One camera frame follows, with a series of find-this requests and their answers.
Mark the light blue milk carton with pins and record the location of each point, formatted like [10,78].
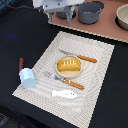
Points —
[27,78]

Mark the small grey saucepan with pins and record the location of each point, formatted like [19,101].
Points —
[63,15]

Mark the beige woven placemat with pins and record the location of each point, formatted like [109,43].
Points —
[77,111]

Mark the tan round plate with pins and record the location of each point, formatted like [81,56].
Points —
[68,74]

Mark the wooden handled knife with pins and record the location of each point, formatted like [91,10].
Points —
[79,56]

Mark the red toy sausage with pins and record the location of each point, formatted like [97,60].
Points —
[21,61]

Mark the wooden handled fork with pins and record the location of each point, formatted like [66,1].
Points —
[66,81]

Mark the white toy fish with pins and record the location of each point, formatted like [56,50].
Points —
[64,94]

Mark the large grey pot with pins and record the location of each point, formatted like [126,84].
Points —
[88,12]

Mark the yellow bread loaf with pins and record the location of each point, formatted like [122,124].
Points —
[69,65]

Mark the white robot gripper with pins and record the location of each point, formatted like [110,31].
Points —
[55,6]

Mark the cream bowl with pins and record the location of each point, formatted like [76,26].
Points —
[122,14]

